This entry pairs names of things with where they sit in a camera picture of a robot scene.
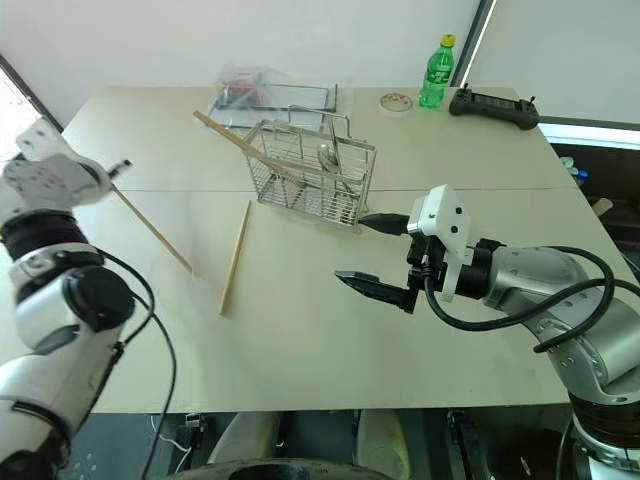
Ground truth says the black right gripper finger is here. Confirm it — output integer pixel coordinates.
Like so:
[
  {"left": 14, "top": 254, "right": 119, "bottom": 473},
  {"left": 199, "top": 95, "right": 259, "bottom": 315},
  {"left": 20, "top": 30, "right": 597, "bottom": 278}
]
[
  {"left": 334, "top": 269, "right": 415, "bottom": 316},
  {"left": 360, "top": 212, "right": 410, "bottom": 237}
]

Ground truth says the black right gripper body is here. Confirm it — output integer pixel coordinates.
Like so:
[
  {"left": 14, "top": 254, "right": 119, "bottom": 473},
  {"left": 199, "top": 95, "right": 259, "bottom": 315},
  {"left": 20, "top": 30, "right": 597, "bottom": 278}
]
[{"left": 399, "top": 231, "right": 450, "bottom": 316}]

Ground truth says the wooden chopstick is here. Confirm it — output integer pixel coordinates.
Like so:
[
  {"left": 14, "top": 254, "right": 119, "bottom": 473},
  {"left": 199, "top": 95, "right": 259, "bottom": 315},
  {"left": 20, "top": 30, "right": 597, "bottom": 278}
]
[
  {"left": 217, "top": 200, "right": 253, "bottom": 317},
  {"left": 110, "top": 185, "right": 195, "bottom": 275},
  {"left": 193, "top": 110, "right": 307, "bottom": 190}
]

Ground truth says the metal spoon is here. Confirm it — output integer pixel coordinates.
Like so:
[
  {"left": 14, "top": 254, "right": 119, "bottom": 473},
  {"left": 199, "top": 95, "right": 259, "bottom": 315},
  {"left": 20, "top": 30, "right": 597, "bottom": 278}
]
[{"left": 317, "top": 111, "right": 344, "bottom": 175}]

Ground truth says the small white dish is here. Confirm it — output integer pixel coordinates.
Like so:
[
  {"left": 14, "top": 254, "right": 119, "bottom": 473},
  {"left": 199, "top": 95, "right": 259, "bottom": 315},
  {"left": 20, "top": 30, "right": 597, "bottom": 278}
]
[{"left": 375, "top": 90, "right": 416, "bottom": 118}]

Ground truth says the clear plastic bag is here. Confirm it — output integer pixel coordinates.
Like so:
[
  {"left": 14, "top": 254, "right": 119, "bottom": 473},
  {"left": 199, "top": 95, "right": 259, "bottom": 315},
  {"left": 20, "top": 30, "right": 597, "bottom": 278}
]
[{"left": 213, "top": 63, "right": 284, "bottom": 112}]

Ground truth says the white rounded shape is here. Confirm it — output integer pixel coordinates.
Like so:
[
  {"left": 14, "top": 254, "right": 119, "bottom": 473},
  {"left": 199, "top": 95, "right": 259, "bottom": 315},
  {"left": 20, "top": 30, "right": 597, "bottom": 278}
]
[
  {"left": 206, "top": 411, "right": 282, "bottom": 467},
  {"left": 356, "top": 409, "right": 410, "bottom": 480}
]

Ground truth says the green plastic soda bottle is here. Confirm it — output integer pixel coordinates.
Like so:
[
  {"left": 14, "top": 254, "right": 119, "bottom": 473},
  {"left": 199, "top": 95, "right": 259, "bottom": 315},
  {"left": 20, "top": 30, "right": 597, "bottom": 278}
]
[{"left": 418, "top": 33, "right": 458, "bottom": 112}]

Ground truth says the black remote controller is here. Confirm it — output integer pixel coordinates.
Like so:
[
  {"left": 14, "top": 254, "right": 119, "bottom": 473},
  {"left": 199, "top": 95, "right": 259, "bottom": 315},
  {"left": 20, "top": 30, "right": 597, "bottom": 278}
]
[{"left": 448, "top": 85, "right": 542, "bottom": 131}]

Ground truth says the dark side cabinet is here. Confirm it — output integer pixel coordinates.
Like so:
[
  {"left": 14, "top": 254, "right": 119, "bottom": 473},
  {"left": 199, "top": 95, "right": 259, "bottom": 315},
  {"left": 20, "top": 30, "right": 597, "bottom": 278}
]
[{"left": 543, "top": 123, "right": 640, "bottom": 281}]

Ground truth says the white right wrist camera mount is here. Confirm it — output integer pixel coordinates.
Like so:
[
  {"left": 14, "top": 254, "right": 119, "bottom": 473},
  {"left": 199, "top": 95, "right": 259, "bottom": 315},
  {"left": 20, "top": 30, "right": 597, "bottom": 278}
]
[{"left": 405, "top": 184, "right": 475, "bottom": 303}]

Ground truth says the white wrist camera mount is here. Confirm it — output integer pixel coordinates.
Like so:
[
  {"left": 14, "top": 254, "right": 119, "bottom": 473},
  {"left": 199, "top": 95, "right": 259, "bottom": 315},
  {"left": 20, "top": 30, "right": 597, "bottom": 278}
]
[
  {"left": 405, "top": 184, "right": 475, "bottom": 303},
  {"left": 2, "top": 117, "right": 110, "bottom": 210}
]

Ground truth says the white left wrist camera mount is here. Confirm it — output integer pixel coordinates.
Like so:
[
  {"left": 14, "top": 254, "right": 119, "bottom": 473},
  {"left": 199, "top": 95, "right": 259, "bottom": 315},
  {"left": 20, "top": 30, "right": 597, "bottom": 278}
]
[{"left": 2, "top": 117, "right": 110, "bottom": 210}]

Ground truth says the metal wire basket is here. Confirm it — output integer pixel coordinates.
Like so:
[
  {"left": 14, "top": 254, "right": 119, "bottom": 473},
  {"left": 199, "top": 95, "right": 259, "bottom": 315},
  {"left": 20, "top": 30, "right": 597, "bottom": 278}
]
[{"left": 243, "top": 104, "right": 378, "bottom": 235}]

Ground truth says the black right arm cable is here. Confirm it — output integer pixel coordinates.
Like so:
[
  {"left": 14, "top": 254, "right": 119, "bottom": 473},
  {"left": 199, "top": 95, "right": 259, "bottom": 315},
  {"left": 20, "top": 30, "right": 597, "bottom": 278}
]
[{"left": 422, "top": 244, "right": 640, "bottom": 354}]

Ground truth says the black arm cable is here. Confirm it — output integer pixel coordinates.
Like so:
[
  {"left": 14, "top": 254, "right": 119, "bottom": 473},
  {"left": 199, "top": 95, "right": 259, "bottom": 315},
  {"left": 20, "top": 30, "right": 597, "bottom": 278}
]
[
  {"left": 422, "top": 244, "right": 640, "bottom": 354},
  {"left": 97, "top": 249, "right": 179, "bottom": 480}
]

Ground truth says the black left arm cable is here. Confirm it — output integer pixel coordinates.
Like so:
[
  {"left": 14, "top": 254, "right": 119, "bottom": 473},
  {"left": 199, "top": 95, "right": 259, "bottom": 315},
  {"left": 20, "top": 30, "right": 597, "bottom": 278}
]
[{"left": 97, "top": 249, "right": 179, "bottom": 480}]

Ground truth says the dark window frame post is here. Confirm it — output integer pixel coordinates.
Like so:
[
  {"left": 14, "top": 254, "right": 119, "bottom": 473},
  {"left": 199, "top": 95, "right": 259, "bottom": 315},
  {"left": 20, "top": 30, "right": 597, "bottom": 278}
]
[{"left": 448, "top": 0, "right": 497, "bottom": 89}]

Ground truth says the thin white floor cable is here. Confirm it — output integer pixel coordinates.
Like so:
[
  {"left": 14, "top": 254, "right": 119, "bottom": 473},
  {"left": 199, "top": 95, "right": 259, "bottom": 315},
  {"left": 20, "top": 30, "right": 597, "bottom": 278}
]
[{"left": 148, "top": 413, "right": 195, "bottom": 464}]

